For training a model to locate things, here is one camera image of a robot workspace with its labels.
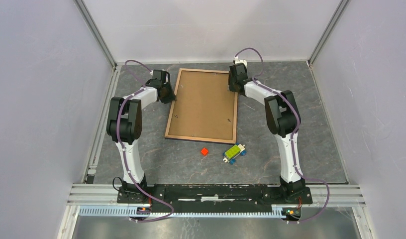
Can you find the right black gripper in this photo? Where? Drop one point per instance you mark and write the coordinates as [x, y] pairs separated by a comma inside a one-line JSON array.
[[230, 84]]

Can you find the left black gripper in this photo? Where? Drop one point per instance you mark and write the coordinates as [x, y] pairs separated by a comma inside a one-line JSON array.
[[172, 97]]

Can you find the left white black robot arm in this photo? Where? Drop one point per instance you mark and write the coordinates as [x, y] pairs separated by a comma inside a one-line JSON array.
[[124, 126]]

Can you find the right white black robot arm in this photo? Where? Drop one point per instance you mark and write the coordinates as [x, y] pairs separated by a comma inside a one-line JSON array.
[[283, 121]]

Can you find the green blue toy brick car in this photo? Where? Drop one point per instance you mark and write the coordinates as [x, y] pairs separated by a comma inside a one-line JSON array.
[[236, 150]]

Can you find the small orange cube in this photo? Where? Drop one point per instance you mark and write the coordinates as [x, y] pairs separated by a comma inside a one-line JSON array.
[[204, 151]]

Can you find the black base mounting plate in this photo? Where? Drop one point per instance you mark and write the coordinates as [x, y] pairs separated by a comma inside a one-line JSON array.
[[214, 198]]

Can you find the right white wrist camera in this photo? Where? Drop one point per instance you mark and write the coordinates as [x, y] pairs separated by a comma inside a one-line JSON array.
[[237, 61]]

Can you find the left corner aluminium post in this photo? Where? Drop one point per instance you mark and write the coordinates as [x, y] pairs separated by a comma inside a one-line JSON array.
[[83, 9]]

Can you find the corner aluminium post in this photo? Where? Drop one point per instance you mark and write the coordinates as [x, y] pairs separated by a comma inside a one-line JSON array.
[[328, 31], [83, 9]]

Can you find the right corner aluminium post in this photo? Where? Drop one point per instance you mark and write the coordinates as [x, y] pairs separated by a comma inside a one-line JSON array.
[[328, 31]]

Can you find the white slotted cable duct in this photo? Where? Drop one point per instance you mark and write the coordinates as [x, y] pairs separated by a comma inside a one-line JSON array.
[[131, 211]]

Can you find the aluminium rail front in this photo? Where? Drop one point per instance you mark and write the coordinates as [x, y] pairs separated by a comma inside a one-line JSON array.
[[340, 195]]

